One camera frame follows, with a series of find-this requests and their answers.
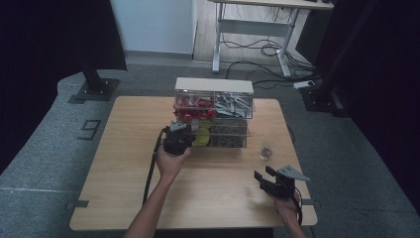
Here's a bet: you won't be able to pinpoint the clear drawer organizer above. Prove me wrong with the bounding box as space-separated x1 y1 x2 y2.
173 76 255 149

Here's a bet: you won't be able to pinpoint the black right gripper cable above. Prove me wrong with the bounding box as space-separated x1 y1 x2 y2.
291 185 305 226

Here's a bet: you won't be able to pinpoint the white power strip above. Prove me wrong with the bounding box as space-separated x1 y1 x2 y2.
292 79 316 90

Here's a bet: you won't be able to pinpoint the person's left hand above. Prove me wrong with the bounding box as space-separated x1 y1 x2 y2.
155 145 192 184

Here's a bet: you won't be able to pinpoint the pile of red clips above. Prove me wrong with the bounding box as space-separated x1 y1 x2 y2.
173 93 217 121

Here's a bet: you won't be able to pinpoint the black stand with angled post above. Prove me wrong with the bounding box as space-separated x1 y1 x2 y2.
298 0 380 119

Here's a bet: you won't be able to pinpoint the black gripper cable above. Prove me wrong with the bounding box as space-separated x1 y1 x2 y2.
142 126 168 206
291 185 305 226

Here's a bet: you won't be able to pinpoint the black floor cables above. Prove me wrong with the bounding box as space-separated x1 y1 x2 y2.
220 31 320 90

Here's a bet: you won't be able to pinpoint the grey tape marker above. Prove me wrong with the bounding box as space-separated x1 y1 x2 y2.
66 199 90 211

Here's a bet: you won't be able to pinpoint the small clear plastic piece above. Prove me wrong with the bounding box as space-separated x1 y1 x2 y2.
259 144 275 162

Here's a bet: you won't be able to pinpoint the white desk frame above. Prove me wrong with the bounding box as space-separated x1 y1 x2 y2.
207 0 335 78

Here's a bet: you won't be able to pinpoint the pile of dark small parts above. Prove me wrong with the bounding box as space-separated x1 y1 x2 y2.
210 119 248 148

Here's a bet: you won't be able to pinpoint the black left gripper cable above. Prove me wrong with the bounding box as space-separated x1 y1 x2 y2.
142 126 168 206

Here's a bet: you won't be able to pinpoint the person's right hand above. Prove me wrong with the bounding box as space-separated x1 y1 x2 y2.
271 189 303 220

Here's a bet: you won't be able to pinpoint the pile of grey clips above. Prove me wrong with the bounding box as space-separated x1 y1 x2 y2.
215 92 254 119

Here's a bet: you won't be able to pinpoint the large yellow-green round disc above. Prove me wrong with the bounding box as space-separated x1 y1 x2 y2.
192 127 211 147

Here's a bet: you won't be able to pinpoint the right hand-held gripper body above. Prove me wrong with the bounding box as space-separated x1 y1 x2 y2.
260 165 311 200

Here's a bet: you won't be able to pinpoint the black stand with base plate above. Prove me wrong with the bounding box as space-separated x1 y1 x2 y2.
73 59 121 102

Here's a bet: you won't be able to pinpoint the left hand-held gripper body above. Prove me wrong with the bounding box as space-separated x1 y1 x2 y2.
162 120 196 157

